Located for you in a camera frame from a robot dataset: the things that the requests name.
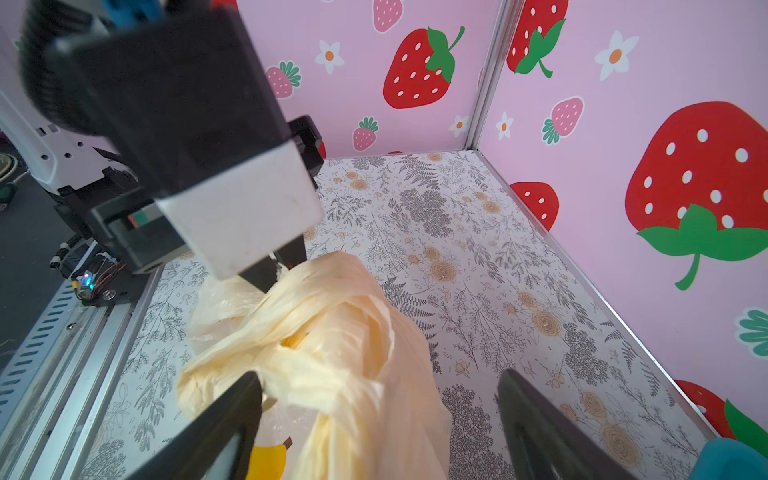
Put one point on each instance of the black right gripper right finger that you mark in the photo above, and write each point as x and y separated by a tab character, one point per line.
542	442

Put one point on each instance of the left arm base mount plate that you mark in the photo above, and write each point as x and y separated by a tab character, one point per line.
95	277

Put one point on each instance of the teal plastic basket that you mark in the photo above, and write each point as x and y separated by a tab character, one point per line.
727	459

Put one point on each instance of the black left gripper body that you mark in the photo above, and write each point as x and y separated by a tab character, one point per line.
245	221

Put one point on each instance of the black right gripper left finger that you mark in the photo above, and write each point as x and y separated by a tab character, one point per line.
218	443

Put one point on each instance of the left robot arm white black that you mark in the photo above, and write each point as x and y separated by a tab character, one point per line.
48	144

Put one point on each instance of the aluminium frame post left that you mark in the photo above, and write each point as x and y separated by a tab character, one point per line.
501	40

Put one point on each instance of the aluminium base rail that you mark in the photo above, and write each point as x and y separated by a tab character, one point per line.
58	415

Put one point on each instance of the translucent orange plastic bag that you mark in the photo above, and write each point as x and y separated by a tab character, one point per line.
325	338

